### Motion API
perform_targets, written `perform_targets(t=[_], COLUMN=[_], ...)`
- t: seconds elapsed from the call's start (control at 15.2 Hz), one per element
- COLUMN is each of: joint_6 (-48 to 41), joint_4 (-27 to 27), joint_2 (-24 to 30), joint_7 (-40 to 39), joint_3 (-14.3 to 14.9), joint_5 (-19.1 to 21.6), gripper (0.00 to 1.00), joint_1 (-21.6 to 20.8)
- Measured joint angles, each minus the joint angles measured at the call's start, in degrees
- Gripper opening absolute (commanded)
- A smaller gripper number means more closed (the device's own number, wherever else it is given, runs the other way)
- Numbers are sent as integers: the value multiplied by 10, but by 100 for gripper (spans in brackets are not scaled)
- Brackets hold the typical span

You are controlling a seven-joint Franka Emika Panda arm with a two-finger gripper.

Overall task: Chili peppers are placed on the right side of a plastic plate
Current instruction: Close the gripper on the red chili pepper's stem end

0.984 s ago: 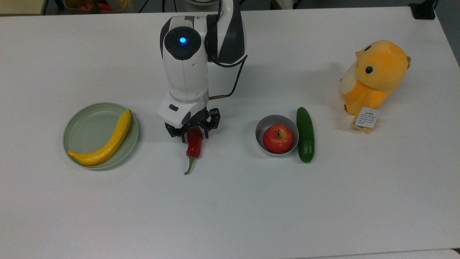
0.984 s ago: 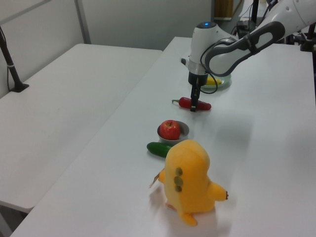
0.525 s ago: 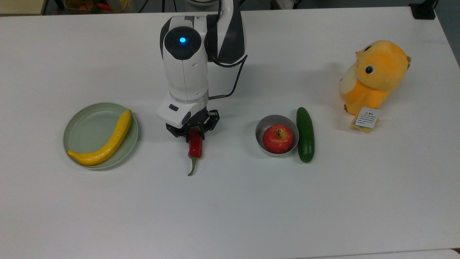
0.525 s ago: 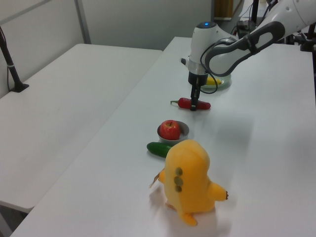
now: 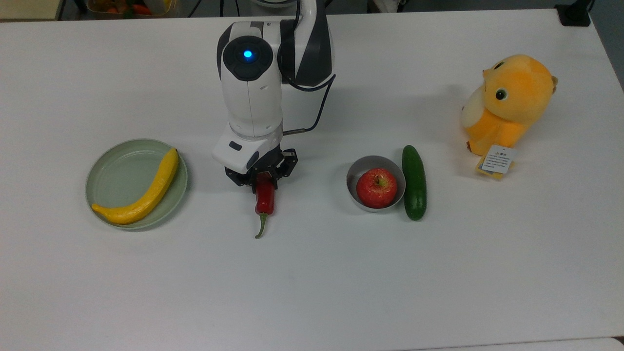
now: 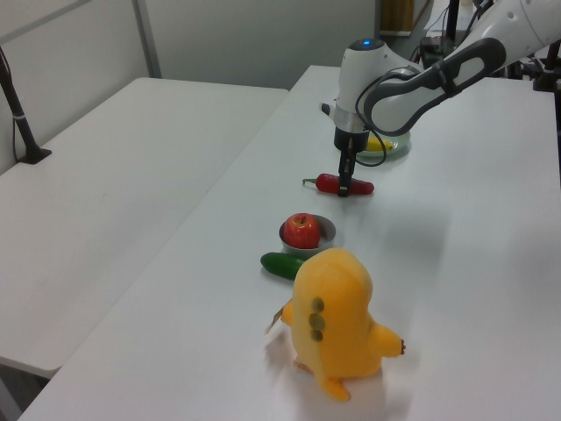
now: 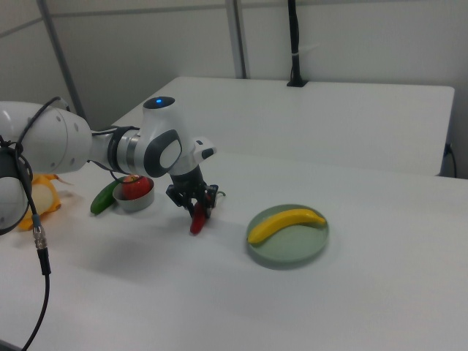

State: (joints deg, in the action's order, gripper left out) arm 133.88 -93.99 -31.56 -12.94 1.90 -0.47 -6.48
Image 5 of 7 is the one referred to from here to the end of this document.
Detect orange plush toy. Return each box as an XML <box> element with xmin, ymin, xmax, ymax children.
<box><xmin>461</xmin><ymin>54</ymin><xmax>558</xmax><ymax>156</ymax></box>

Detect red apple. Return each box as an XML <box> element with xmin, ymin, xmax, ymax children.
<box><xmin>356</xmin><ymin>168</ymin><xmax>398</xmax><ymax>209</ymax></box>

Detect red chili pepper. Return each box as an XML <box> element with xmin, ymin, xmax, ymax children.
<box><xmin>254</xmin><ymin>172</ymin><xmax>276</xmax><ymax>239</ymax></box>

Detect pale green plastic plate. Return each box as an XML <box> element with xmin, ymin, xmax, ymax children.
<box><xmin>85</xmin><ymin>139</ymin><xmax>188</xmax><ymax>231</ymax></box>

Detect beige cabinet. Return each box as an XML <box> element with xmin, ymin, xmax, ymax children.
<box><xmin>0</xmin><ymin>0</ymin><xmax>65</xmax><ymax>21</ymax></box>

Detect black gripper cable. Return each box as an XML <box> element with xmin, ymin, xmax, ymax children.
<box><xmin>282</xmin><ymin>73</ymin><xmax>337</xmax><ymax>136</ymax></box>

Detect small metal bowl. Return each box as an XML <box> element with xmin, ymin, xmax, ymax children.
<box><xmin>346</xmin><ymin>155</ymin><xmax>406</xmax><ymax>213</ymax></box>

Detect yellow banana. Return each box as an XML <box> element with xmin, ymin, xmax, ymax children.
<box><xmin>91</xmin><ymin>148</ymin><xmax>179</xmax><ymax>225</ymax></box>

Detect white paper toy tag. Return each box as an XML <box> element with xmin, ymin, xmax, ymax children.
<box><xmin>475</xmin><ymin>144</ymin><xmax>516</xmax><ymax>180</ymax></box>

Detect black table clamp block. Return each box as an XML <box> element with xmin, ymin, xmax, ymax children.
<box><xmin>555</xmin><ymin>0</ymin><xmax>593</xmax><ymax>27</ymax></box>

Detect dark green cucumber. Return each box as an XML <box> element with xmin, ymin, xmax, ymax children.
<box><xmin>402</xmin><ymin>145</ymin><xmax>428</xmax><ymax>221</ymax></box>

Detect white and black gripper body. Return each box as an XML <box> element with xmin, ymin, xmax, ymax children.
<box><xmin>212</xmin><ymin>125</ymin><xmax>284</xmax><ymax>178</ymax></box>

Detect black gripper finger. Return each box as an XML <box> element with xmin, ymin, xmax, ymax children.
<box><xmin>224</xmin><ymin>166</ymin><xmax>258</xmax><ymax>194</ymax></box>
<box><xmin>271</xmin><ymin>148</ymin><xmax>298</xmax><ymax>191</ymax></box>

